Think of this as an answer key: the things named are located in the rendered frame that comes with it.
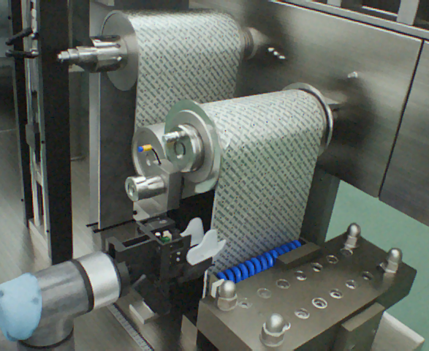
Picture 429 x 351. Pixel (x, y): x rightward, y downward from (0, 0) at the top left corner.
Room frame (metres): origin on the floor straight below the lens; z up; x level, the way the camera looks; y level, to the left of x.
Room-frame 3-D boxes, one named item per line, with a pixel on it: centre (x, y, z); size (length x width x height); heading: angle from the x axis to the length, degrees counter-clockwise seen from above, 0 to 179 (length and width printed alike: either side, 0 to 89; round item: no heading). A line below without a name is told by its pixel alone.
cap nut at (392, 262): (0.77, -0.35, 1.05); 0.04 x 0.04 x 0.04
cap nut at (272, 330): (0.55, -0.11, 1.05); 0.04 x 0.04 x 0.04
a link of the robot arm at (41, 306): (0.48, 0.20, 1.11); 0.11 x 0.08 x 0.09; 132
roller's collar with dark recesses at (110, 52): (0.88, 0.22, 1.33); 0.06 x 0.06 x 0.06; 42
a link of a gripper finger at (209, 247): (0.65, -0.01, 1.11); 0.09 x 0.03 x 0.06; 131
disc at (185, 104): (0.71, 0.04, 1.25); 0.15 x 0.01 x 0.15; 42
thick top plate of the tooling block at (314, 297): (0.69, -0.20, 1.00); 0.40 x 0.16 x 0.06; 132
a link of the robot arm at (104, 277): (0.54, 0.15, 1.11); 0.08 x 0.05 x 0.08; 42
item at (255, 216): (0.75, -0.09, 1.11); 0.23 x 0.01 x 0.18; 132
